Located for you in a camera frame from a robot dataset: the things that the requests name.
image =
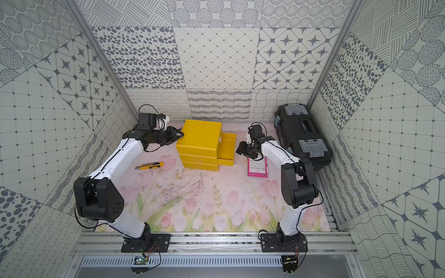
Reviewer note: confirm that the floral pink table mat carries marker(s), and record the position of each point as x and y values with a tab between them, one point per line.
175	199

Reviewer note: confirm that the yellow utility knife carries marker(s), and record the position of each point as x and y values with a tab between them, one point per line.
152	165

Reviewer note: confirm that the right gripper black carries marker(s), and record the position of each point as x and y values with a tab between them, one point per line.
241	149

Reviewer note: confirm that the yellow drawer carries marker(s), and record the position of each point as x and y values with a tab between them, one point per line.
226	154

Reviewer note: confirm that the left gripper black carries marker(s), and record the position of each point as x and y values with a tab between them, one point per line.
167	135

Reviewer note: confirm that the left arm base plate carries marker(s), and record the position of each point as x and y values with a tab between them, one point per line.
146	242

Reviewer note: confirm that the yellow drawer cabinet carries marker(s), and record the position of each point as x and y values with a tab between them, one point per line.
198	148

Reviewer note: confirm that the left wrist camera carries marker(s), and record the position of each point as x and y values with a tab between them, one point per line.
149	122

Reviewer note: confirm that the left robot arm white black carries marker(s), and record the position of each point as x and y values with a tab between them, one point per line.
97	197

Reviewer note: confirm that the aluminium rail frame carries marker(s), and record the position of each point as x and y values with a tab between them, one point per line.
103	250

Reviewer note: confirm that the black toolbox grey latches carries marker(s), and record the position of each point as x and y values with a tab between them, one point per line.
297	133

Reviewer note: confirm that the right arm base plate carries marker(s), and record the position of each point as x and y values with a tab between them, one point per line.
271	243

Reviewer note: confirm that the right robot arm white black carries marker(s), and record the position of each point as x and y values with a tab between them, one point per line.
297	189

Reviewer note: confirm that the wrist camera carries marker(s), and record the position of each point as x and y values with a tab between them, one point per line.
149	122
256	132

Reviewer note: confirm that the seed bag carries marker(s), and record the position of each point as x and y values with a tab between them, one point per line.
257	168

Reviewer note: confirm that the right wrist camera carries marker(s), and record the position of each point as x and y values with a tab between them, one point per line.
256	132

